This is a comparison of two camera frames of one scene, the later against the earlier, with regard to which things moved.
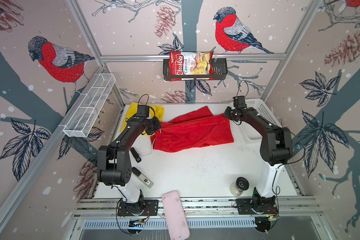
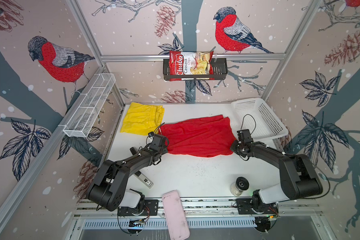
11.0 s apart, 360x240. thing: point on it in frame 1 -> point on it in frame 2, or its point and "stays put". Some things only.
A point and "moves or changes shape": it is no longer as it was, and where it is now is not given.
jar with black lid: (241, 184) stays put
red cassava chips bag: (187, 63) stays put
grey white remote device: (146, 181) stays put
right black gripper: (228, 108) -> (232, 147)
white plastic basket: (246, 132) stays put
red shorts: (196, 129) moves or changes shape
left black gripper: (157, 124) -> (165, 150)
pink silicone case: (177, 222) stays put
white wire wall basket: (89, 104) stays put
